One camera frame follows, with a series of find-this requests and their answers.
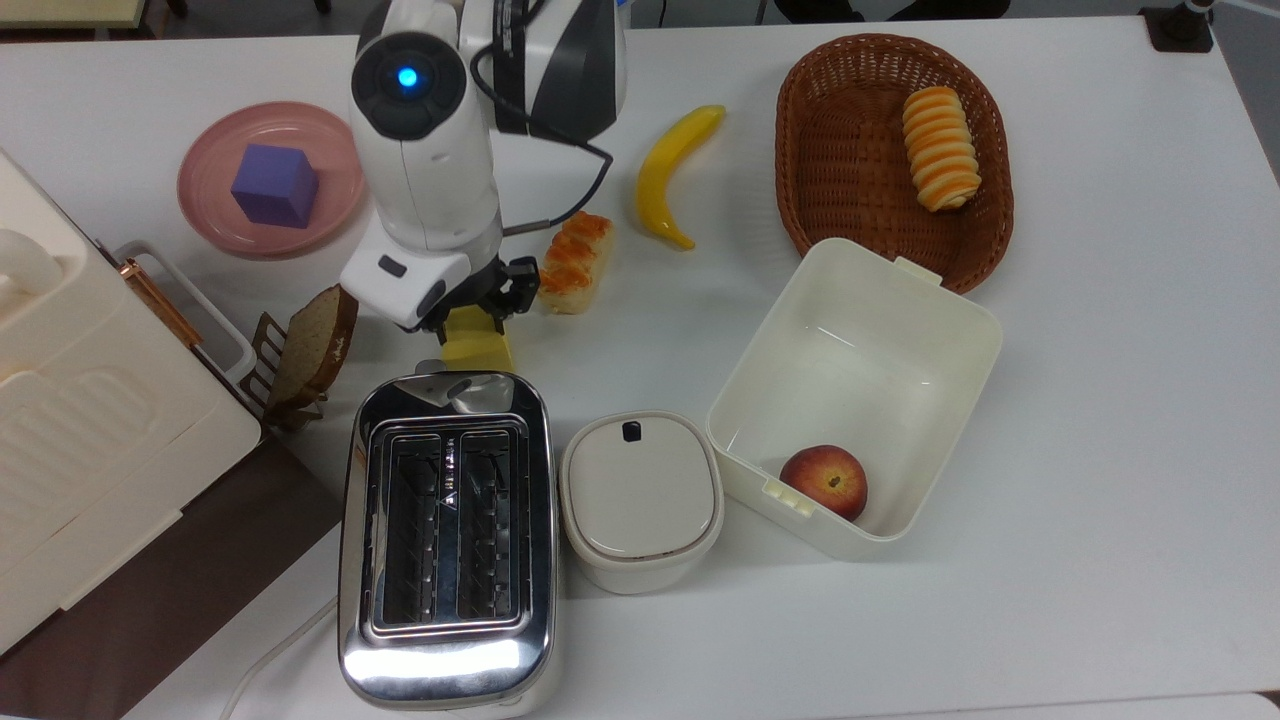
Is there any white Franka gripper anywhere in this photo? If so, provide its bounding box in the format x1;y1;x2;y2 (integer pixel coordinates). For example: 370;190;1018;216
340;218;542;343

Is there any yellow cube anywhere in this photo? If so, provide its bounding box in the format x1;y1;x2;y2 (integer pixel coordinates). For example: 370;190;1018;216
440;305;516;373

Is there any purple cube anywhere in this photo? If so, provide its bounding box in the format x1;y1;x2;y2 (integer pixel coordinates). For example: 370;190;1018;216
230;144;321;230

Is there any orange glazed bread loaf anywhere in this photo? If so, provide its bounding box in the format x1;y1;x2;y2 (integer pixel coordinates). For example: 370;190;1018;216
538;210;616;316

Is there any brown bread slice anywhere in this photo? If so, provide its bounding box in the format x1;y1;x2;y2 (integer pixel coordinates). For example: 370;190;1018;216
268;285;359;409

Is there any brown metal toast rack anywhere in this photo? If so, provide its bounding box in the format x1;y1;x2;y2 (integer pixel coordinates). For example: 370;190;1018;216
247;312;326;433

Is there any yellow banana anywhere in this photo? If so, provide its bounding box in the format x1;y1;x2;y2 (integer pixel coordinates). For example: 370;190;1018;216
635;104;728;251

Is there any cream lidded pot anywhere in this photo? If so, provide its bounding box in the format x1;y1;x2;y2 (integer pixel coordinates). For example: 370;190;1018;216
559;411;725;596

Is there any pink plate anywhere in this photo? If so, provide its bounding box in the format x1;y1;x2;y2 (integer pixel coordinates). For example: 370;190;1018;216
177;101;366;259

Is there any chrome two-slot toaster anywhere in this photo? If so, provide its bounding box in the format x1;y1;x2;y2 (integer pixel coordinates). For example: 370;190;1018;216
337;372;561;716

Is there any cream plastic open box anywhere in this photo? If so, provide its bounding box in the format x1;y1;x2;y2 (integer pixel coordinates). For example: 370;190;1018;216
706;237;1004;561

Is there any red peach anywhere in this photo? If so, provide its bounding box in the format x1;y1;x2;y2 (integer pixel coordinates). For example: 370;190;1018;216
779;445;869;523

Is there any brown wicker basket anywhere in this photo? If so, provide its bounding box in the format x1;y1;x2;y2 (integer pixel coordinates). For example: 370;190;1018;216
775;33;1015;296

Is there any cream bread box appliance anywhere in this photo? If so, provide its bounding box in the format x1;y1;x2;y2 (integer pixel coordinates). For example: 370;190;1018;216
0;150;263;656

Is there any black stand base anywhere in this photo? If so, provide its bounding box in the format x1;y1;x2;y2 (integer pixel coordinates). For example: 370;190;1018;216
775;0;1011;23

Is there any striped spiral bread roll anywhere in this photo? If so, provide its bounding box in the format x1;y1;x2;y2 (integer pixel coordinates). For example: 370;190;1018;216
902;86;983;213

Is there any pale yellow side table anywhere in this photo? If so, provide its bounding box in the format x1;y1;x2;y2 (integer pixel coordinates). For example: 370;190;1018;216
0;0;146;31

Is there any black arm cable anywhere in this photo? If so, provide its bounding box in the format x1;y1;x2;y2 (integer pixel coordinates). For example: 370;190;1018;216
468;48;614;238

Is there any copper handle bar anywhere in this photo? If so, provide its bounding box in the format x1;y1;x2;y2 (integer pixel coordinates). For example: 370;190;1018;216
120;258;206;349

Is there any white toaster power cable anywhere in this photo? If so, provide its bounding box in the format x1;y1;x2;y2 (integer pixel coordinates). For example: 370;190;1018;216
218;597;341;720

